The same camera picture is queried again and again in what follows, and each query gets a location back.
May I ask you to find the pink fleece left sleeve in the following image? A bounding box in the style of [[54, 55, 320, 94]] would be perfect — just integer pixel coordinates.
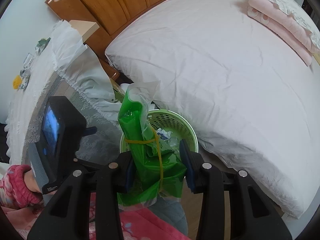
[[1, 165, 42, 210]]

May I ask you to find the printed paper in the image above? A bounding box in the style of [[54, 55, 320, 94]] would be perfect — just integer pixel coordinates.
[[18, 68, 31, 90]]

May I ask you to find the green silver snack wrapper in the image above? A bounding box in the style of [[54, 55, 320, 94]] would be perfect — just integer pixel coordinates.
[[35, 37, 51, 56]]

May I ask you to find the yellow foam fruit net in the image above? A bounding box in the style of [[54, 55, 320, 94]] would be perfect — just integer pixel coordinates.
[[12, 75, 22, 90]]

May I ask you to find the green plastic wrapper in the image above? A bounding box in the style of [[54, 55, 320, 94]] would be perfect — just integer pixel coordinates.
[[118, 81, 186, 211]]

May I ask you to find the folded pink quilt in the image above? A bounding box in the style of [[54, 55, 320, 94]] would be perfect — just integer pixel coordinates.
[[247, 0, 318, 66]]

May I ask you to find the green plastic trash basket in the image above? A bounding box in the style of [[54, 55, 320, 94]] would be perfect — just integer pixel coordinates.
[[119, 109, 200, 181]]

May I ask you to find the lace cloth on nightstand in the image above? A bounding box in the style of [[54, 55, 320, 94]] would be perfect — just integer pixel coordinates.
[[5, 21, 122, 165]]

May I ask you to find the pink floral pajama lap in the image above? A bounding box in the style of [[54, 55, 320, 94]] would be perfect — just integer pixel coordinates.
[[1, 188, 189, 239]]

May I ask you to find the white ruffled pillow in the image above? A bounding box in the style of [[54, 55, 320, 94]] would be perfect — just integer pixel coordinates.
[[268, 0, 319, 53]]

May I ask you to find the beige nightstand top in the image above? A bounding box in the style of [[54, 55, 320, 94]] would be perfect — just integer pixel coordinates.
[[69, 20, 100, 43]]

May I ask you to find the bed with pink sheet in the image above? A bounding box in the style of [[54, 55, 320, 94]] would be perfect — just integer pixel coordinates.
[[105, 0, 319, 218]]

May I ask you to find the silver pill blister pack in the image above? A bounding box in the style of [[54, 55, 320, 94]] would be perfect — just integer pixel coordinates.
[[23, 53, 34, 69]]

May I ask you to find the left hand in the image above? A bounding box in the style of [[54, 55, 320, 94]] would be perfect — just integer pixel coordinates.
[[23, 170, 42, 193]]

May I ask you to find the blue white wrapper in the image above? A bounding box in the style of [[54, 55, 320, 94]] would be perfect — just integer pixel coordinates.
[[156, 128, 180, 148]]

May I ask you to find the wooden headboard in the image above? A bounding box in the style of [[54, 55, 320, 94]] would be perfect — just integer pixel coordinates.
[[46, 0, 166, 80]]

